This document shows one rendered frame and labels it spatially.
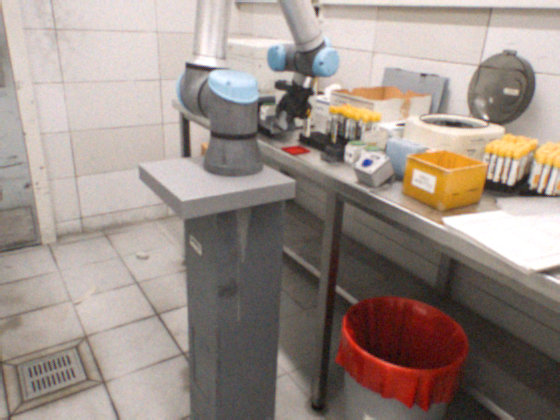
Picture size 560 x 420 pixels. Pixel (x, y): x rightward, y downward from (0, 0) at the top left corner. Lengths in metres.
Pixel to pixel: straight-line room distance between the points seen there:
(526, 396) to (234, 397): 0.85
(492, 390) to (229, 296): 0.85
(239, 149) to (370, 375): 0.71
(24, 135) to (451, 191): 2.20
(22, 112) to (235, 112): 1.79
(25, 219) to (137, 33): 1.18
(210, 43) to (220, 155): 0.28
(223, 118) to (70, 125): 1.83
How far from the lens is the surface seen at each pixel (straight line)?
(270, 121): 1.70
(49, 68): 2.82
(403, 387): 1.38
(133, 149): 2.99
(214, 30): 1.24
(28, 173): 2.86
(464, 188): 1.18
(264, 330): 1.37
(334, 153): 1.44
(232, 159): 1.13
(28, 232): 2.97
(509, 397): 1.65
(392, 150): 1.34
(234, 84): 1.11
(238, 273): 1.22
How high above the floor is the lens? 1.29
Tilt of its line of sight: 22 degrees down
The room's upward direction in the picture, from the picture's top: 3 degrees clockwise
